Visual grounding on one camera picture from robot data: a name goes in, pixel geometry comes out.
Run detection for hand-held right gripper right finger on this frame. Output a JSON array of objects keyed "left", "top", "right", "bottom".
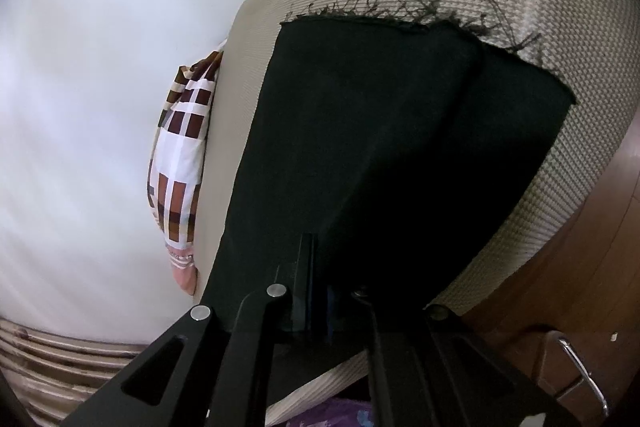
[{"left": 331, "top": 287, "right": 583, "bottom": 427}]

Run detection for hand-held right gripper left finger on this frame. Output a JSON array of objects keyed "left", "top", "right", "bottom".
[{"left": 60, "top": 233, "right": 332, "bottom": 427}]

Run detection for black pants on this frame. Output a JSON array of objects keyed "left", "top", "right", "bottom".
[{"left": 202, "top": 0, "right": 577, "bottom": 358}]

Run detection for purple cloth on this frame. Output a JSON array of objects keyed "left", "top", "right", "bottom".
[{"left": 294, "top": 399, "right": 374, "bottom": 427}]

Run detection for brown wooden cabinet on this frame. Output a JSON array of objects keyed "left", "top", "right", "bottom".
[{"left": 470, "top": 322, "right": 622, "bottom": 427}]

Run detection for checkered brown pink quilt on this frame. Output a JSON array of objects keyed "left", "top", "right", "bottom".
[{"left": 146, "top": 38, "right": 229, "bottom": 297}]

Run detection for beige striped cloth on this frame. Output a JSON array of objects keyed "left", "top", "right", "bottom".
[{"left": 0, "top": 317, "right": 157, "bottom": 427}]

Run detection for metal cabinet handle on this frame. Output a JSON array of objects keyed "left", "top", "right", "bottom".
[{"left": 556, "top": 338, "right": 610, "bottom": 417}]

